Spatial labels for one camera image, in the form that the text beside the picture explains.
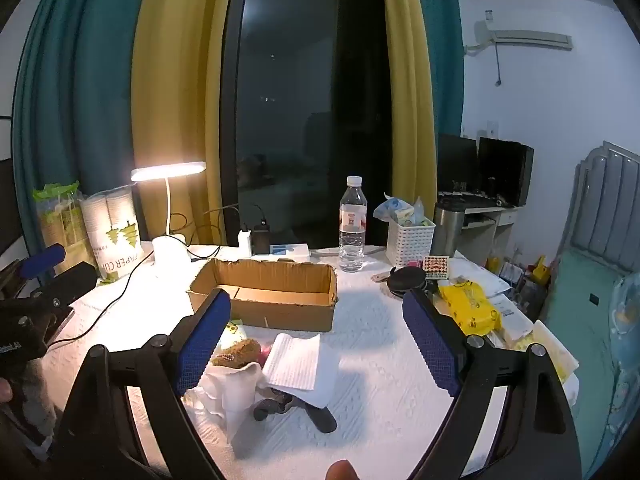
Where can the yellow curtain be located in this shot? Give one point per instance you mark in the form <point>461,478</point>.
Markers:
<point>175,85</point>
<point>407,85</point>

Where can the cardboard box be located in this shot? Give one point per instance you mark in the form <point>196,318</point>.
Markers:
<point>280,310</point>

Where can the small pink soft item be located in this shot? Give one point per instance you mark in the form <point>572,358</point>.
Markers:
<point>264,355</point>

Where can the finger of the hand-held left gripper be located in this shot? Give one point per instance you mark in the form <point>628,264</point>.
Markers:
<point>42,260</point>
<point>70,282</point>

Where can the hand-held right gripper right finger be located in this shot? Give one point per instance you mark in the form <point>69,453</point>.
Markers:
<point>430,340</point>

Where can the white power strip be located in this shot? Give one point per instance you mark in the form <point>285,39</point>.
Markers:
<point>295,250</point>

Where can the pale yellow plastic bag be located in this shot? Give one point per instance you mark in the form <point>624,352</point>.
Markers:
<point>550,355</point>

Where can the white paper sheets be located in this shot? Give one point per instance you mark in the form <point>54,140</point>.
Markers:
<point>505,310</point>

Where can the white desk lamp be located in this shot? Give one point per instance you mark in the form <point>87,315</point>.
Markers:
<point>170,250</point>

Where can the teal curtain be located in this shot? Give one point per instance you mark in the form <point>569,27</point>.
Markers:
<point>447,60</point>
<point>85,85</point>

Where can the clear water bottle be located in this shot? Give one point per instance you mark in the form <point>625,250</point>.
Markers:
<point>352,240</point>

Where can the white plastic basket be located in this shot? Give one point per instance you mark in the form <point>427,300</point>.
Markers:
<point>410,245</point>

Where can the black computer monitor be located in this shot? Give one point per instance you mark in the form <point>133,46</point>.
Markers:
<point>502,170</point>
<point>457,162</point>

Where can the grey padded headboard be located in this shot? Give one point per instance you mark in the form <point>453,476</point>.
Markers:
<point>600,185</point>

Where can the white paper cup pack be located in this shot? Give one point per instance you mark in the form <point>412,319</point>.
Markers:
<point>117,240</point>

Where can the steel tumbler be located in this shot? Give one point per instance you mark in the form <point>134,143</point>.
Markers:
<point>447,232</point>

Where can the pale green bedding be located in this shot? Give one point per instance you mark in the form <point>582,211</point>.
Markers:
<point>580,335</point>

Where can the white towel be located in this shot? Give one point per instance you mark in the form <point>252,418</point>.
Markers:
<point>292,360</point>

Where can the white textured tablecloth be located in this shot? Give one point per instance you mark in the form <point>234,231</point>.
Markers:
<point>375,385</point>

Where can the white computer desk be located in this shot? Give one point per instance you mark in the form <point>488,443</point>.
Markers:
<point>482,217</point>

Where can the brown plush toy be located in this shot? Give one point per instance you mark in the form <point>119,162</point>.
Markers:
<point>240,350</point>

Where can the small patterned box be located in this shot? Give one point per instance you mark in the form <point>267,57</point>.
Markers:
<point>435,266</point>

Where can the blue printed blanket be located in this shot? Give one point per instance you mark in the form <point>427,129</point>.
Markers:
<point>625,360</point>

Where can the person's left hand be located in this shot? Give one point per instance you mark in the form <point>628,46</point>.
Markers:
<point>4,391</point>

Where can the white charger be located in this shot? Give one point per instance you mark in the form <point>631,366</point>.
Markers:
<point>245,240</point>

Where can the green labelled cup pack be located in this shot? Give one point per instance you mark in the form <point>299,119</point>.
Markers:
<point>60,220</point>

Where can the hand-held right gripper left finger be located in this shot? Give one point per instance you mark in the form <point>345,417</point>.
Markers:
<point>205,340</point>

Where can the dark glass window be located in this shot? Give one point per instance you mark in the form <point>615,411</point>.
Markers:
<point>300,110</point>

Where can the black round zip case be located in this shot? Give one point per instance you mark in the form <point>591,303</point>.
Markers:
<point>407,280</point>

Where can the white air conditioner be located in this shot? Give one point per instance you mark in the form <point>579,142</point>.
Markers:
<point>525,39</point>

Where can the white wall socket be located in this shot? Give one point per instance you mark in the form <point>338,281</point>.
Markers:
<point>493,128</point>

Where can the person's right hand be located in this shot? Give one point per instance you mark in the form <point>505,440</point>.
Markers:
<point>342,471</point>

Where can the small beige tool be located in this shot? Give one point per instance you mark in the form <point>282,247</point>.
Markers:
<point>382,277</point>

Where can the black charger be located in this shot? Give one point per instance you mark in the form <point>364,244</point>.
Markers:
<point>261,240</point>

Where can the blue white plastic bag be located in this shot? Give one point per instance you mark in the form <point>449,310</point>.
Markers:
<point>395,207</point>

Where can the white cloth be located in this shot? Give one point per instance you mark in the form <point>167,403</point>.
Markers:
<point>225,395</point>

